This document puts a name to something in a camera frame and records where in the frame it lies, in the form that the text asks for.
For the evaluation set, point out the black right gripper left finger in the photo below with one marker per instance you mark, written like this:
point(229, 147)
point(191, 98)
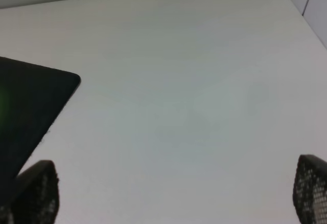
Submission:
point(31, 197)

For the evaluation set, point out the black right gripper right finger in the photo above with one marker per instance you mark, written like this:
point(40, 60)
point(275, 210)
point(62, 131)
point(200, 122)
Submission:
point(309, 189)

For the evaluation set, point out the black green Razer mouse pad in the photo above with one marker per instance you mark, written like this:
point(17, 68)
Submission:
point(32, 97)

